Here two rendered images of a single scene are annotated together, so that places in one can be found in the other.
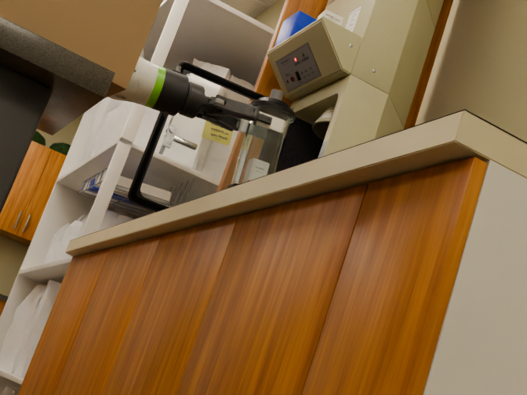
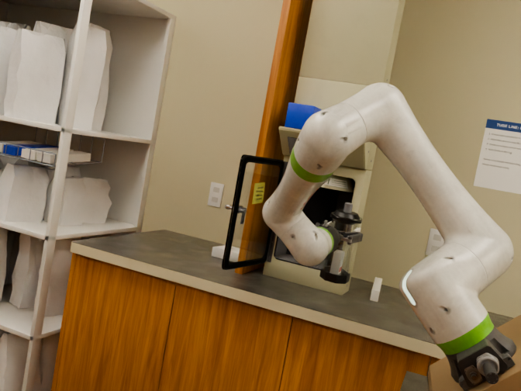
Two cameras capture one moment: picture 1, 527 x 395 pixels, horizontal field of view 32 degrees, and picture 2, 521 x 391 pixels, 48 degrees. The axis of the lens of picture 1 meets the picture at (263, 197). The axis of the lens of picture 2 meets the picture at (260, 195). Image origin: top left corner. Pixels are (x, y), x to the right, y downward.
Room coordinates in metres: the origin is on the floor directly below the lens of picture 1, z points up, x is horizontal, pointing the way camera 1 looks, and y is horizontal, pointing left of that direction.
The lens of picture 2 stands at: (0.87, 1.73, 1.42)
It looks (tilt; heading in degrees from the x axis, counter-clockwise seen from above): 5 degrees down; 311
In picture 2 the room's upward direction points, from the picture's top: 10 degrees clockwise
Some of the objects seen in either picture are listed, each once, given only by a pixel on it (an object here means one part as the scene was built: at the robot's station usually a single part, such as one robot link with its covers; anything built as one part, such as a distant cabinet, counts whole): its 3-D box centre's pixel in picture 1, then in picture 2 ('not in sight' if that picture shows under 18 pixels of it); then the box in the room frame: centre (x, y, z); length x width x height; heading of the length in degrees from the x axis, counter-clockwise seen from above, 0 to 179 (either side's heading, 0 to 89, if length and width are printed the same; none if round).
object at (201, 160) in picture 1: (208, 151); (254, 212); (2.26, 0.17, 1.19); 0.30 x 0.01 x 0.40; 103
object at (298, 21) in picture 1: (301, 38); (303, 118); (2.22, 0.04, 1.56); 0.10 x 0.10 x 0.09; 20
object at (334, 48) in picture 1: (306, 61); (322, 147); (2.14, 0.01, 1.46); 0.32 x 0.12 x 0.10; 20
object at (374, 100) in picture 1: (350, 139); (329, 185); (2.20, -0.16, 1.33); 0.32 x 0.25 x 0.77; 20
